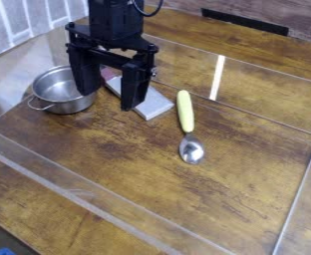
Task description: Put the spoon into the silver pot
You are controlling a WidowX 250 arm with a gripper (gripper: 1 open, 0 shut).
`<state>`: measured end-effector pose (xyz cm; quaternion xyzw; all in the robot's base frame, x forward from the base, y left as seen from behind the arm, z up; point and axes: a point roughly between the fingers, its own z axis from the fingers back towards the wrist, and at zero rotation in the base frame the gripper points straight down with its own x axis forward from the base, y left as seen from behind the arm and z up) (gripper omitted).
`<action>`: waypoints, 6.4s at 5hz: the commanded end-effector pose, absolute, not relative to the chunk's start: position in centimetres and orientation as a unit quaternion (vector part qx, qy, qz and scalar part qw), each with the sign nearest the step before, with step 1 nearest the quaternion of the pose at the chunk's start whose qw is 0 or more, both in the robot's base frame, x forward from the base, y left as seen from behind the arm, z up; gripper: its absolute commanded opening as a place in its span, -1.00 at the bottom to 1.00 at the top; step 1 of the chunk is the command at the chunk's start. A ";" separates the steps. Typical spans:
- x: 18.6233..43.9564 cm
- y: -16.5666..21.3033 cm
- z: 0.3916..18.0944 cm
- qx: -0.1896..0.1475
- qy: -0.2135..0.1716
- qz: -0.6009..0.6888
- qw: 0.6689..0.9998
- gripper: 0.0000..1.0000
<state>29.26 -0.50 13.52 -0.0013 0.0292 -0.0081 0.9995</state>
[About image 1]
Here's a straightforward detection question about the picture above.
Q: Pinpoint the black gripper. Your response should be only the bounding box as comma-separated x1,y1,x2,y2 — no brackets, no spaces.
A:
65,23,157,111

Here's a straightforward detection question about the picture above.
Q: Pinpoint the yellow handled metal spoon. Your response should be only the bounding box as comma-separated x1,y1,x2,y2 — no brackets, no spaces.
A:
176,90,204,164

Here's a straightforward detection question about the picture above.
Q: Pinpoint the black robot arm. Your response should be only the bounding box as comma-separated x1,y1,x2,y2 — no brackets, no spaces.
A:
65,0,157,111

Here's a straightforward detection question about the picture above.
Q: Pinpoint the silver metal pot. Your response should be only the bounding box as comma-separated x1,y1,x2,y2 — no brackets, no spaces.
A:
26,66,97,115

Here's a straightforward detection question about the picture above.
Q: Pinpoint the grey sharpening stone block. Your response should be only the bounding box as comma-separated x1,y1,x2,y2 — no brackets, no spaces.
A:
101,67,173,121

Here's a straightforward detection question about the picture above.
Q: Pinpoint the black bar on table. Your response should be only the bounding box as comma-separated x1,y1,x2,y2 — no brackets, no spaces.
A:
200,8,288,36

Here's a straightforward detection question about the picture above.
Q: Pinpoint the blue object at corner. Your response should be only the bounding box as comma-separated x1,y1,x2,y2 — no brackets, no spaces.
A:
0,247,16,255

